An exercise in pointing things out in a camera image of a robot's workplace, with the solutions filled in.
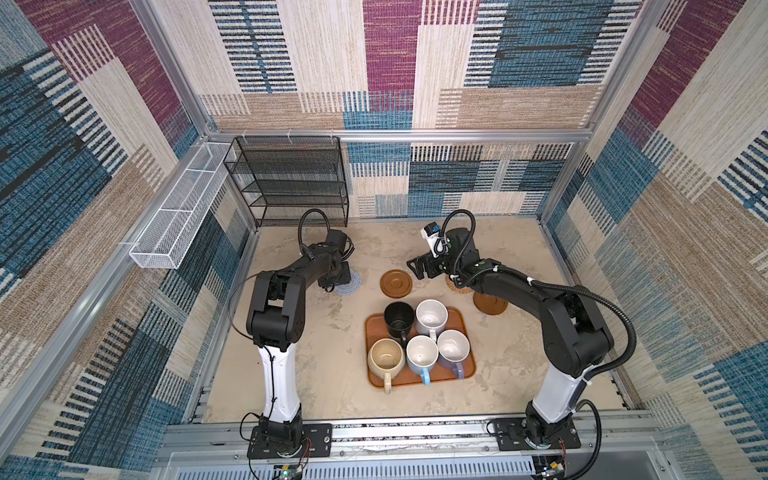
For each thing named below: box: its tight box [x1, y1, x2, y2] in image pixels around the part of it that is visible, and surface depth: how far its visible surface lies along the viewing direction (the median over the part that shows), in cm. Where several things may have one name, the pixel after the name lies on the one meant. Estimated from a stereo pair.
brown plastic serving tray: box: [366, 307, 477, 387], surface depth 83 cm
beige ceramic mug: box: [368, 338, 406, 394], surface depth 80 cm
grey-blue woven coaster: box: [334, 268, 362, 297], surface depth 103 cm
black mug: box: [384, 301, 415, 347], surface depth 88 cm
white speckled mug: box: [415, 298, 449, 342], surface depth 89 cm
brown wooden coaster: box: [380, 269, 413, 299], surface depth 104 cm
